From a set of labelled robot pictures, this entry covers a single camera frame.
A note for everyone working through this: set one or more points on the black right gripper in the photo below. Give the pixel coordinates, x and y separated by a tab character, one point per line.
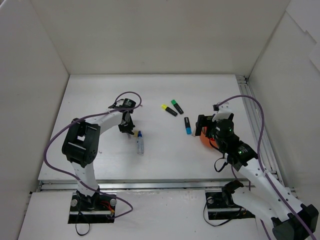
200	124

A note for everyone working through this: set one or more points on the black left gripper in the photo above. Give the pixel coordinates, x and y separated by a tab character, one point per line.
126	127

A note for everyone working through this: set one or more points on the blue highlighter marker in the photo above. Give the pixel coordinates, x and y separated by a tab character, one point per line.
187	126

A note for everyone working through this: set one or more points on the clear small spray bottle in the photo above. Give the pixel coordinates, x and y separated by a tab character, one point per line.
140	143

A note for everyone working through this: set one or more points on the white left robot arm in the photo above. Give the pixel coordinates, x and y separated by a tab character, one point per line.
82	142

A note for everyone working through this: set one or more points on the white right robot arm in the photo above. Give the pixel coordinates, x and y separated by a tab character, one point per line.
288	217

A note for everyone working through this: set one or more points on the beige eraser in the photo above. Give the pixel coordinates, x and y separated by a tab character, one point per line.
135	134

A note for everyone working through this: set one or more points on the orange round organizer container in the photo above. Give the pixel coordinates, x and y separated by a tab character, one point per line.
208	142

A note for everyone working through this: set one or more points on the green highlighter marker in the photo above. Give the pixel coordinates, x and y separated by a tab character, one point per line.
177	107

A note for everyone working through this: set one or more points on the yellow highlighter marker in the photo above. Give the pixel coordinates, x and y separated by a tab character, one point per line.
169	110

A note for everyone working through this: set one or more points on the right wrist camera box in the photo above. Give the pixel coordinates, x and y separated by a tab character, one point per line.
221	112

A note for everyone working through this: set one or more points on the aluminium right side rail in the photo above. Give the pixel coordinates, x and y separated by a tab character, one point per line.
255	120

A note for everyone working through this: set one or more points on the aluminium rail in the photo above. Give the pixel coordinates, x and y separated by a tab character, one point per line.
255	120
48	185

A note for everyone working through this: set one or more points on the aluminium front rail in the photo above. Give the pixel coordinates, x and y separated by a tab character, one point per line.
48	185

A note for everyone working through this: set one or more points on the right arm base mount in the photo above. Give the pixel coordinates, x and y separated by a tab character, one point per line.
216	208

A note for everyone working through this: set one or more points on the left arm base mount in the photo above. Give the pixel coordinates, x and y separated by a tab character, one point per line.
99	209

